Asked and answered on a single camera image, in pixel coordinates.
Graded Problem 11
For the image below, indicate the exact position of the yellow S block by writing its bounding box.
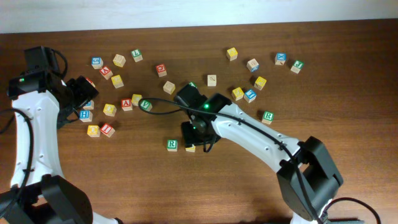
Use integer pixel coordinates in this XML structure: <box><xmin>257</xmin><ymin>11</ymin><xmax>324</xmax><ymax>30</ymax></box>
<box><xmin>185</xmin><ymin>145</ymin><xmax>196</xmax><ymax>152</ymax></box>

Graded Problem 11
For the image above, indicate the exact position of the green r block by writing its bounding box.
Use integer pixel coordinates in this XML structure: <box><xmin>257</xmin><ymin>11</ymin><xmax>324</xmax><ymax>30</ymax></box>
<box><xmin>166</xmin><ymin>139</ymin><xmax>178</xmax><ymax>152</ymax></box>
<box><xmin>261</xmin><ymin>111</ymin><xmax>274</xmax><ymax>124</ymax></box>

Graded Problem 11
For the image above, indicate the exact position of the yellow block back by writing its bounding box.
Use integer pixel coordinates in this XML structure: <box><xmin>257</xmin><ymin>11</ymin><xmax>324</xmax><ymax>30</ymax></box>
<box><xmin>226</xmin><ymin>47</ymin><xmax>238</xmax><ymax>61</ymax></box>

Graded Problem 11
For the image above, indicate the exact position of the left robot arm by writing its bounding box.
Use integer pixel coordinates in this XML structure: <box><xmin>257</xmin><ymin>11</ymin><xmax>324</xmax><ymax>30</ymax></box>
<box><xmin>1</xmin><ymin>46</ymin><xmax>121</xmax><ymax>224</ymax></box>

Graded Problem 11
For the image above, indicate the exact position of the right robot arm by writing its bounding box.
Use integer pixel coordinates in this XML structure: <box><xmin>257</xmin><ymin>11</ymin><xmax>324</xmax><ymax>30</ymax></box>
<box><xmin>174</xmin><ymin>85</ymin><xmax>343</xmax><ymax>223</ymax></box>

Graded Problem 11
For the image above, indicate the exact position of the red 9 block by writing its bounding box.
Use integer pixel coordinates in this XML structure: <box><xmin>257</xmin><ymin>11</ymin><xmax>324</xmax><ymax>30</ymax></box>
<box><xmin>86</xmin><ymin>78</ymin><xmax>96</xmax><ymax>88</ymax></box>

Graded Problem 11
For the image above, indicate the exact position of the green Z block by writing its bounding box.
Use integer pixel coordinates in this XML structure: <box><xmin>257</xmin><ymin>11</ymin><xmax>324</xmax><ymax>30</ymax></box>
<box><xmin>189</xmin><ymin>82</ymin><xmax>197</xmax><ymax>88</ymax></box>

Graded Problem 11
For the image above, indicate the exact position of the plain top wooden block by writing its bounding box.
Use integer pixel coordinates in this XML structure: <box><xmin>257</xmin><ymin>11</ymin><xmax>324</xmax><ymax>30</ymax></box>
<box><xmin>163</xmin><ymin>81</ymin><xmax>175</xmax><ymax>95</ymax></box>

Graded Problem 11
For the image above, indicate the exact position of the yellow block lower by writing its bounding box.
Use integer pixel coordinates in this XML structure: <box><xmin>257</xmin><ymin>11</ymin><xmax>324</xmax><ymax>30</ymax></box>
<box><xmin>231</xmin><ymin>87</ymin><xmax>244</xmax><ymax>101</ymax></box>

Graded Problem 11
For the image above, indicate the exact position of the plain top block red-side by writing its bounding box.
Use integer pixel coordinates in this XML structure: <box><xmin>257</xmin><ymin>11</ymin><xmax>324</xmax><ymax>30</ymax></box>
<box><xmin>207</xmin><ymin>75</ymin><xmax>217</xmax><ymax>86</ymax></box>

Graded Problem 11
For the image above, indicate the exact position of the blue 5 block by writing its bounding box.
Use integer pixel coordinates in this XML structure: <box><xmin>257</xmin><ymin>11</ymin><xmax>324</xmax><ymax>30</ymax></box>
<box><xmin>91</xmin><ymin>57</ymin><xmax>103</xmax><ymax>70</ymax></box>

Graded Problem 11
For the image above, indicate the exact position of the blue H block upper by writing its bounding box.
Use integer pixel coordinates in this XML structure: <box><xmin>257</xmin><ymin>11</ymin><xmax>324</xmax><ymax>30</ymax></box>
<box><xmin>83</xmin><ymin>100</ymin><xmax>94</xmax><ymax>110</ymax></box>

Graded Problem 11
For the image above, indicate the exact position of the blue h block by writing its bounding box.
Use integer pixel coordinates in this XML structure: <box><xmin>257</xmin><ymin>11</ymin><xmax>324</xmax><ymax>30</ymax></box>
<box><xmin>83</xmin><ymin>100</ymin><xmax>94</xmax><ymax>110</ymax></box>
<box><xmin>79</xmin><ymin>110</ymin><xmax>93</xmax><ymax>122</ymax></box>

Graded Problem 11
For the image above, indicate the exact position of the green V block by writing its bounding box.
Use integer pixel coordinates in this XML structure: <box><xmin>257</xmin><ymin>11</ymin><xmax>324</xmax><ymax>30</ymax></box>
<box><xmin>138</xmin><ymin>100</ymin><xmax>153</xmax><ymax>113</ymax></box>

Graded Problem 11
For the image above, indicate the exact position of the blue H block lower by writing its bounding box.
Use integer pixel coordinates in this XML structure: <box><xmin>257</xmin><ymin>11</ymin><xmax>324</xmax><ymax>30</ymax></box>
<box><xmin>79</xmin><ymin>110</ymin><xmax>93</xmax><ymax>122</ymax></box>

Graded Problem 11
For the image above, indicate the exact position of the blue I block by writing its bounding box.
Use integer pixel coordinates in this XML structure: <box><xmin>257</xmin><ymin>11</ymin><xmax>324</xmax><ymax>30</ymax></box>
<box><xmin>244</xmin><ymin>89</ymin><xmax>257</xmax><ymax>103</ymax></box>

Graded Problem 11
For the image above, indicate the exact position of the red A block back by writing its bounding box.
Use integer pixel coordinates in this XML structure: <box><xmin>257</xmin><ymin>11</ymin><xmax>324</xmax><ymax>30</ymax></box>
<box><xmin>99</xmin><ymin>66</ymin><xmax>113</xmax><ymax>80</ymax></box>

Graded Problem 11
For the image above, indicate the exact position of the red a block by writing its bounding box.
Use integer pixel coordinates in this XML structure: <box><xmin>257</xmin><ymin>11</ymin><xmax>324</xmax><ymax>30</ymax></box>
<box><xmin>99</xmin><ymin>66</ymin><xmax>113</xmax><ymax>80</ymax></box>
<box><xmin>121</xmin><ymin>98</ymin><xmax>133</xmax><ymax>111</ymax></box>

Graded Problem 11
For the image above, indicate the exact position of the yellow C block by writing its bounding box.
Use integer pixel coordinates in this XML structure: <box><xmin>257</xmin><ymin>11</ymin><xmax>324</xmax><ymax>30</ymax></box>
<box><xmin>131</xmin><ymin>94</ymin><xmax>142</xmax><ymax>106</ymax></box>

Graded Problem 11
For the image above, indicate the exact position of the red Q block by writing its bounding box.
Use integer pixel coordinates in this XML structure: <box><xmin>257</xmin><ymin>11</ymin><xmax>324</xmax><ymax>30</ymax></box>
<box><xmin>155</xmin><ymin>64</ymin><xmax>167</xmax><ymax>77</ymax></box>

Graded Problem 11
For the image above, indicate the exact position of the yellow block near A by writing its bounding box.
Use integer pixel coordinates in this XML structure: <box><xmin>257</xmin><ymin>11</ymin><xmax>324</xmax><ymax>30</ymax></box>
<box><xmin>111</xmin><ymin>75</ymin><xmax>124</xmax><ymax>88</ymax></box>

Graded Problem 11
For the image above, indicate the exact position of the yellow O block middle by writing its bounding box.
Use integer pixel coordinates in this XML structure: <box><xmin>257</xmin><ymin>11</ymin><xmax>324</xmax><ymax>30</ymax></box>
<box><xmin>103</xmin><ymin>104</ymin><xmax>117</xmax><ymax>116</ymax></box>

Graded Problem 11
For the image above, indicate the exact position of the yellow o block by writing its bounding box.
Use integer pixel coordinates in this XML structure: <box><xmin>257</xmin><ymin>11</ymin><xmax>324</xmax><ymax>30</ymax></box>
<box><xmin>103</xmin><ymin>104</ymin><xmax>117</xmax><ymax>116</ymax></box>
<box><xmin>87</xmin><ymin>125</ymin><xmax>101</xmax><ymax>138</ymax></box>

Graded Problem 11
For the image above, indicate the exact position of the red A block front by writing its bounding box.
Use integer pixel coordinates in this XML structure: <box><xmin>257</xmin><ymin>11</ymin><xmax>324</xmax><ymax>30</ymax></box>
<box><xmin>121</xmin><ymin>98</ymin><xmax>133</xmax><ymax>111</ymax></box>

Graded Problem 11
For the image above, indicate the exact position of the plain top yellow-side block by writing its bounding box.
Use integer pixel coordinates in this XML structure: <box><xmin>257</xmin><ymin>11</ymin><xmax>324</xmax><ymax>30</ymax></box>
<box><xmin>113</xmin><ymin>54</ymin><xmax>126</xmax><ymax>67</ymax></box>

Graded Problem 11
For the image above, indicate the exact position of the yellow O block front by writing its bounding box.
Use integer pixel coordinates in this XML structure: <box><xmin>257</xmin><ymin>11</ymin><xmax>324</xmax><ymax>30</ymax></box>
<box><xmin>87</xmin><ymin>125</ymin><xmax>101</xmax><ymax>138</ymax></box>

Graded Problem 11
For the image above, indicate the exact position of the yellow block right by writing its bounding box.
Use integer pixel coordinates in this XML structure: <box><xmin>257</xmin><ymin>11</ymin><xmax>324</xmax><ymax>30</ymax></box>
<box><xmin>254</xmin><ymin>77</ymin><xmax>267</xmax><ymax>90</ymax></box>

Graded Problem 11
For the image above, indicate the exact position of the blue D side block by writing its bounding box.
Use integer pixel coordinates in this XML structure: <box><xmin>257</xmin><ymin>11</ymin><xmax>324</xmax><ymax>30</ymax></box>
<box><xmin>246</xmin><ymin>58</ymin><xmax>259</xmax><ymax>72</ymax></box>

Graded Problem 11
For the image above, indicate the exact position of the red I block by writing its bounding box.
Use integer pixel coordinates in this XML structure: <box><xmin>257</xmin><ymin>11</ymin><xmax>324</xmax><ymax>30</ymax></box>
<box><xmin>100</xmin><ymin>123</ymin><xmax>115</xmax><ymax>138</ymax></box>

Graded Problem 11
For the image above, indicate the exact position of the green L block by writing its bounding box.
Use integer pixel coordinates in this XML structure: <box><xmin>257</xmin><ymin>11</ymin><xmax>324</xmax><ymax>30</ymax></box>
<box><xmin>131</xmin><ymin>49</ymin><xmax>143</xmax><ymax>62</ymax></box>

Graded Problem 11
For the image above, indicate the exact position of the blue X block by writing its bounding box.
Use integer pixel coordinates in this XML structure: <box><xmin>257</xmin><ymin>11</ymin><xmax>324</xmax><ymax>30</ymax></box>
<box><xmin>274</xmin><ymin>52</ymin><xmax>287</xmax><ymax>65</ymax></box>

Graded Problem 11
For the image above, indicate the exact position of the green J block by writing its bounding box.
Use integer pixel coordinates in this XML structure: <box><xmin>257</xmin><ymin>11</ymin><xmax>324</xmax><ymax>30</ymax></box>
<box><xmin>290</xmin><ymin>60</ymin><xmax>304</xmax><ymax>74</ymax></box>

